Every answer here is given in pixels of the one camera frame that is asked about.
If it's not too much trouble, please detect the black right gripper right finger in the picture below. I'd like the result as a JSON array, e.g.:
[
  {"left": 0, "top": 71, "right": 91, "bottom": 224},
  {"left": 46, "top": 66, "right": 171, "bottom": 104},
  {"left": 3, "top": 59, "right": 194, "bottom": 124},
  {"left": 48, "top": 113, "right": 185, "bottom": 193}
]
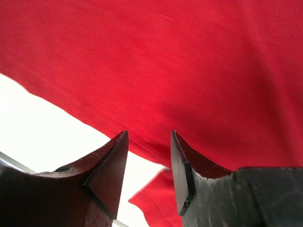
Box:
[{"left": 170, "top": 131, "right": 303, "bottom": 227}]

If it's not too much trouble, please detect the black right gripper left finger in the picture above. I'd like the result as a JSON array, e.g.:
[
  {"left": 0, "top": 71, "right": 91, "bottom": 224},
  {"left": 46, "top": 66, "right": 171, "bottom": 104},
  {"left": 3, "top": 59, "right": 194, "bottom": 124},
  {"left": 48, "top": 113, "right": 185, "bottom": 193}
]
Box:
[{"left": 0, "top": 130, "right": 129, "bottom": 227}]

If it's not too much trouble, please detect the dark red t shirt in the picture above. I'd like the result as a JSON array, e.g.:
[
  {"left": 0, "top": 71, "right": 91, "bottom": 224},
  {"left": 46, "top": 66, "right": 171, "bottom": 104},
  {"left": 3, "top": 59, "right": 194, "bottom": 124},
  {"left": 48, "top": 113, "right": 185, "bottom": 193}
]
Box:
[{"left": 0, "top": 0, "right": 303, "bottom": 227}]

